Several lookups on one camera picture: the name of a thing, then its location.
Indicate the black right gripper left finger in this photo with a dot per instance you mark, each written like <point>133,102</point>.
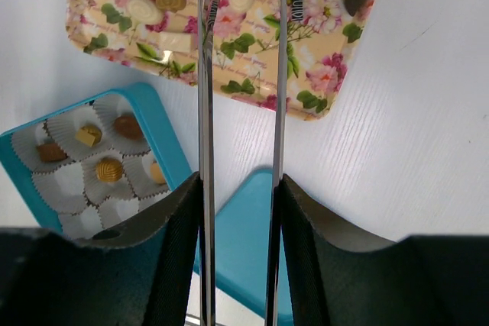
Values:
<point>136,273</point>

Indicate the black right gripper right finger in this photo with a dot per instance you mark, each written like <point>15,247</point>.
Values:
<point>341,274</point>

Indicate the round caramel chocolate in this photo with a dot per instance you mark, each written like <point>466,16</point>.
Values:
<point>157,174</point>

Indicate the teal box lid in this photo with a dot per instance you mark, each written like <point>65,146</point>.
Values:
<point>241,242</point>

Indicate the ridged caramel chocolate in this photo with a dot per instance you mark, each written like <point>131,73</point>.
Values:
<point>109,170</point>

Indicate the round brown chocolate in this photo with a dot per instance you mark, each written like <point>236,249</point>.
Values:
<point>128,127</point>

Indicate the brown rectangular chocolate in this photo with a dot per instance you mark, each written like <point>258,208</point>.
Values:
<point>50,152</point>

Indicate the metal tongs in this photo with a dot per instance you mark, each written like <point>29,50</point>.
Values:
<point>206,20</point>

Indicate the teal chocolate box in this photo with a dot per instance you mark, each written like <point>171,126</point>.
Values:
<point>66,196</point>

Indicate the floral rectangular tray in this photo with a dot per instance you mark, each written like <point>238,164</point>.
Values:
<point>319,48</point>

